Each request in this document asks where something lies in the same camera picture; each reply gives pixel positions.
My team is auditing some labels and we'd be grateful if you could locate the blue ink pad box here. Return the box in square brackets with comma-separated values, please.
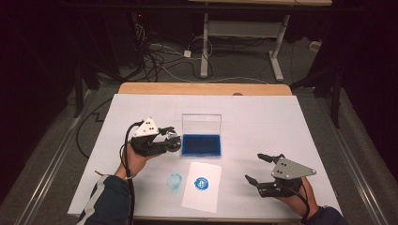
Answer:
[180, 113, 223, 158]

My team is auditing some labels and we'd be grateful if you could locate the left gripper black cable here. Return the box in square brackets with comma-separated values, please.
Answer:
[120, 121, 145, 225]

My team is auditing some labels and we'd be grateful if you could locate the clear-handled round stamp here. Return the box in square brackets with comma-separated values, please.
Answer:
[164, 130, 180, 144]

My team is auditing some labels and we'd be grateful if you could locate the person's right hand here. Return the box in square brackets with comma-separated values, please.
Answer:
[278, 177, 320, 218]

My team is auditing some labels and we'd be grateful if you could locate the black round stamp cap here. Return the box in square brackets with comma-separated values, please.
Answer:
[168, 140, 182, 154]

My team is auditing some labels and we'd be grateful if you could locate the white paper sheet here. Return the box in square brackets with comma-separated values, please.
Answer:
[181, 161, 222, 214]

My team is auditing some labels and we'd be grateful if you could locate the aluminium floor rail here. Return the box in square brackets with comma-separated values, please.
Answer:
[313, 93, 392, 225]
[13, 88, 95, 225]

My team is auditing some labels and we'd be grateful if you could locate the white power strip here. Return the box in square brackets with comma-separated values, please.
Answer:
[308, 40, 323, 53]

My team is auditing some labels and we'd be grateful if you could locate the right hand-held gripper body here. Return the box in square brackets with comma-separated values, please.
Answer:
[258, 154, 317, 199]

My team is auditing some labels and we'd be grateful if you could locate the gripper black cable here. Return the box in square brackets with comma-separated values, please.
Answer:
[120, 121, 145, 225]
[280, 182, 313, 223]

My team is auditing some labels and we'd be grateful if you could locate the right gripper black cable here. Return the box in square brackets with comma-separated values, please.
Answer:
[280, 182, 313, 223]

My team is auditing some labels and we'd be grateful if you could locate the person's left hand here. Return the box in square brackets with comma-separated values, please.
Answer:
[114, 144, 158, 180]

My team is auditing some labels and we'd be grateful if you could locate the white table cover sheet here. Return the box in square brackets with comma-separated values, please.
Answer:
[67, 93, 342, 219]

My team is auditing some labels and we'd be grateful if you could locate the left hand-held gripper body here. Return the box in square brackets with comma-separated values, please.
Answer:
[130, 116, 167, 158]

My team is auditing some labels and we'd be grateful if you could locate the black floor cable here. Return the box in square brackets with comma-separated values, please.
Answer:
[75, 97, 114, 158]

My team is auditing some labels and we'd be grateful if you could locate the white floor cable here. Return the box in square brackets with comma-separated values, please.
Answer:
[161, 64, 270, 85]

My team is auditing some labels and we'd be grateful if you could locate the tangle of floor cables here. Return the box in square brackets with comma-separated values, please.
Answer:
[134, 22, 217, 83]

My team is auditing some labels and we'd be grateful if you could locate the white metal desk frame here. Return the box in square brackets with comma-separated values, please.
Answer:
[187, 0, 333, 83]

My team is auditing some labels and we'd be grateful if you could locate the black metal stand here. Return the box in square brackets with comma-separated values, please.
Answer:
[73, 59, 120, 119]

